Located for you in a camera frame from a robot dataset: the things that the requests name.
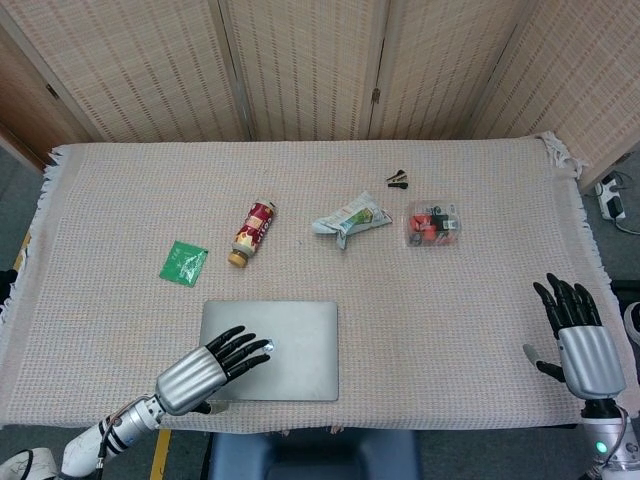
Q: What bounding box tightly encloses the crumpled snack bag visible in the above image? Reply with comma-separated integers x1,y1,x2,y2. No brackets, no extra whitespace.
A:
312,190,395,251

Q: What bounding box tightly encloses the clear bag of parts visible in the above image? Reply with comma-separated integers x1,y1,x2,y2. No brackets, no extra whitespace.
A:
404,199,462,249

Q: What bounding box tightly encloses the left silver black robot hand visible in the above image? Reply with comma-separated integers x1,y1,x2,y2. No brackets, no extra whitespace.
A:
155,325,276,417

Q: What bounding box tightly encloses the white power strip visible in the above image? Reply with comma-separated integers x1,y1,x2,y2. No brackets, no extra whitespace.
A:
593,172,628,222

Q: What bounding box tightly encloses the woven beige tablecloth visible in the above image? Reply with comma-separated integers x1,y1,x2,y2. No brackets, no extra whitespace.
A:
0,130,626,435

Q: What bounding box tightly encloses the green sachet packet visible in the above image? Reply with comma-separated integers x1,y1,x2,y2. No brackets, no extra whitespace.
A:
158,240,210,288

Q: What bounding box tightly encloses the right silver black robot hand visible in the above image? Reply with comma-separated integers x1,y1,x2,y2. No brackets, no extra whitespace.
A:
522,272,627,400

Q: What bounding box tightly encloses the silver laptop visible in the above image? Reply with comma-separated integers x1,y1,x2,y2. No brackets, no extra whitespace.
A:
199,299,340,403

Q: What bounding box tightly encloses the red coffee bottle yellow cap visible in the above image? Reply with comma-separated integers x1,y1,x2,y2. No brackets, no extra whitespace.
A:
227,200,278,268

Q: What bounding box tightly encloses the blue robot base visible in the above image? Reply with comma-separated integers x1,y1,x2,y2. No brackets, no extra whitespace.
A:
207,429,420,480

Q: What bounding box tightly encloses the folding bamboo screen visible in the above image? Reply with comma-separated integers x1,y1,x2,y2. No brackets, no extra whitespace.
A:
0,0,640,191

